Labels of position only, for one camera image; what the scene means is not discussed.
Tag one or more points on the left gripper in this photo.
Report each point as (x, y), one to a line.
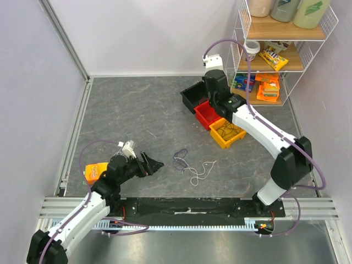
(148, 167)

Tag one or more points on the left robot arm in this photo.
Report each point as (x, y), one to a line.
(58, 243)

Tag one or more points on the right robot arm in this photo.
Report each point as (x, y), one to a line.
(292, 156)

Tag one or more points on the red plastic bin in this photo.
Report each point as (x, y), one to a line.
(206, 115)

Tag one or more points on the yellow plastic bin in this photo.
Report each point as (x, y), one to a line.
(226, 133)

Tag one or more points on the black plastic bin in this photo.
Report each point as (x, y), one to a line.
(194, 96)

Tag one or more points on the blue green box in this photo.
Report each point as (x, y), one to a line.
(240, 80)

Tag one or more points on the orange snack packs stack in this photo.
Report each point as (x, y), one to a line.
(269, 86)

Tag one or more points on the white paper coffee cup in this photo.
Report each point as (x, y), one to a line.
(252, 48)

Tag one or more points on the yellow candy bag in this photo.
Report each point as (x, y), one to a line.
(274, 60)

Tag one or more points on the brown white snack box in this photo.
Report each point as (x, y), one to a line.
(277, 46)

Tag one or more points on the beige bottle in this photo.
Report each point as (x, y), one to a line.
(260, 8)

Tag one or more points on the grey green bottle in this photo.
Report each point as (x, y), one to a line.
(284, 10)

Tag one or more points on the light green bottle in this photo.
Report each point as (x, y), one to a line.
(310, 13)

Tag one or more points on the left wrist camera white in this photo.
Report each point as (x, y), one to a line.
(127, 149)

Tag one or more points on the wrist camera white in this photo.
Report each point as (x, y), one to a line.
(213, 62)
(127, 149)

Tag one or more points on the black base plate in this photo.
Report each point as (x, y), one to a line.
(143, 207)

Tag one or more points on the white slotted cable duct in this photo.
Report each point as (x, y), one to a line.
(192, 222)

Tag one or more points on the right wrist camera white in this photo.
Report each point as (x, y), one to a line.
(213, 62)

